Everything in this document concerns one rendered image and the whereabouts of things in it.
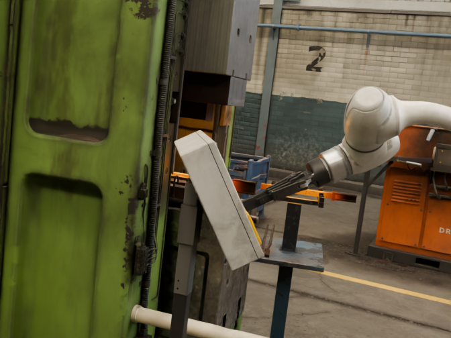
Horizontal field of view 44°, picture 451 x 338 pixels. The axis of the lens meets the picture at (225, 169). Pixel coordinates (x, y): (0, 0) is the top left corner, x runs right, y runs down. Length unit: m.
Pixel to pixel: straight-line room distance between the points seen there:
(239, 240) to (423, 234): 4.22
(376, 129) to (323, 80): 8.27
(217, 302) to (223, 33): 0.86
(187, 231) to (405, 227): 4.11
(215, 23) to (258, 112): 8.20
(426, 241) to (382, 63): 4.66
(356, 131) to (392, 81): 8.03
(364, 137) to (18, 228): 1.06
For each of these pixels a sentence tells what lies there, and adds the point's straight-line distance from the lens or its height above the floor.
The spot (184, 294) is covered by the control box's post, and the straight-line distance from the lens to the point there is 1.41.
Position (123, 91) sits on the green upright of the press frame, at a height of 1.28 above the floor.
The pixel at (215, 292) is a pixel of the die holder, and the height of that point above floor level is 0.66.
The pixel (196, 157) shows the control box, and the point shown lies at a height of 1.16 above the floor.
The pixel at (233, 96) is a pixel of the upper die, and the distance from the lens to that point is 1.86.
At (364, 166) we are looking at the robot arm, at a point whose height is 1.16.
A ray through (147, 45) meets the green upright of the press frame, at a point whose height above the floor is 1.41.
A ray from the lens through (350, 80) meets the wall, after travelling 9.52.
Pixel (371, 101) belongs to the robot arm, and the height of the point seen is 1.32.
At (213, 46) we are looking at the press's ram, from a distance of 1.78.
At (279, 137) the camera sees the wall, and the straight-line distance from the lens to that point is 9.82.
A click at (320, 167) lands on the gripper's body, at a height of 1.14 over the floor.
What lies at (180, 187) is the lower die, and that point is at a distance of 1.87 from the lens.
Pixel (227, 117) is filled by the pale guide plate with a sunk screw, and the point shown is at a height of 1.22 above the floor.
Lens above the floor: 1.29
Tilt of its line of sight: 7 degrees down
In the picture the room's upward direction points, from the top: 7 degrees clockwise
